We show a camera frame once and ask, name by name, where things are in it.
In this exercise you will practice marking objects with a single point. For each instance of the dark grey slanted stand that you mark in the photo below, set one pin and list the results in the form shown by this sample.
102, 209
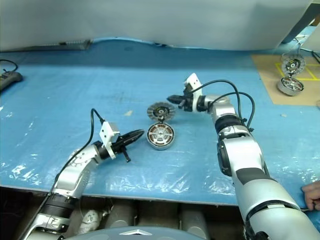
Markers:
297, 22

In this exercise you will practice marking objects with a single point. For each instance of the white crumpled object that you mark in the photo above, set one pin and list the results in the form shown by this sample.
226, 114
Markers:
90, 220

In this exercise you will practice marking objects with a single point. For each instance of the dark rounded grey shape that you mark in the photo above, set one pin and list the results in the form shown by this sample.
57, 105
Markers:
123, 215
195, 220

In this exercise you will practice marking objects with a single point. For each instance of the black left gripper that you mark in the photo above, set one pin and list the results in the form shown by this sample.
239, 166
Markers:
120, 147

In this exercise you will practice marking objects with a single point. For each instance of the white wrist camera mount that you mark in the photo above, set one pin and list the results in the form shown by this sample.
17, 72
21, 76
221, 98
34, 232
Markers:
194, 86
108, 136

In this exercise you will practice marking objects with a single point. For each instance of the assembled silver motor base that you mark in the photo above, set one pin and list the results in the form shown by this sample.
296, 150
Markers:
290, 86

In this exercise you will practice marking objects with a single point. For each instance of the blue plastic table cover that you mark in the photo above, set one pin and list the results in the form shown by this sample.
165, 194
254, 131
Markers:
75, 82

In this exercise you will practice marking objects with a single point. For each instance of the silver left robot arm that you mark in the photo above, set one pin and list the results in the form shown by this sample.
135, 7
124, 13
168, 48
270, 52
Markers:
72, 170

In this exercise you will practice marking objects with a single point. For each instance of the brown cardboard sheet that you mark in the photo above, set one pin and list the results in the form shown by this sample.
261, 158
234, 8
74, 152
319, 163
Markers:
265, 80

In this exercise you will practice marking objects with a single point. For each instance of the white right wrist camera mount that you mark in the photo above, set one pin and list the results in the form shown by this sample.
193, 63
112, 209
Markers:
194, 86

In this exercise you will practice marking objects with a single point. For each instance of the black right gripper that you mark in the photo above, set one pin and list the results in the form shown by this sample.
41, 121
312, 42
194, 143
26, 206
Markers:
187, 102

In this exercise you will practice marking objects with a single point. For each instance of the person's bare hand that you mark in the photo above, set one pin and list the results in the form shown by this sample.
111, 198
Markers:
313, 195

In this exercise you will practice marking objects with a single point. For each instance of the white backdrop sheet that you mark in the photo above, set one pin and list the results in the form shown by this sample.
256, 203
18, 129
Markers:
150, 20

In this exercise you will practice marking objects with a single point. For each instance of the black-rimmed silver spoked rotor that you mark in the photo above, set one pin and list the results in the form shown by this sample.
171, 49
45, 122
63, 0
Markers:
160, 135

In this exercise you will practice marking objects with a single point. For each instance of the motor stator with copper windings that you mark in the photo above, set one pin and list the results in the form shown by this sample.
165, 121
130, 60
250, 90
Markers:
161, 147

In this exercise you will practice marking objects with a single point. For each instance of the grey robot torso with emblem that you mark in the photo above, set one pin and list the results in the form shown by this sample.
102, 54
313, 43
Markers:
137, 233

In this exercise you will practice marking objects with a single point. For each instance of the silver finned motor cover disc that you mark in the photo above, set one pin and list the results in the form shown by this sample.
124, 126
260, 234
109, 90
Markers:
161, 111
293, 63

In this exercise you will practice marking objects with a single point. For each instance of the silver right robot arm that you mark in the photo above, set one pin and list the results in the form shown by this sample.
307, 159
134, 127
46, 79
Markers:
245, 160

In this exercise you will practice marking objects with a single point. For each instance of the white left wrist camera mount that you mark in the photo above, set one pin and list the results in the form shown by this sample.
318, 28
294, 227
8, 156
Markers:
108, 136

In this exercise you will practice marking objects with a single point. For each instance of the black handheld controller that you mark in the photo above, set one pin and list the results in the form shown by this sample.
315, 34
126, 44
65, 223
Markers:
8, 78

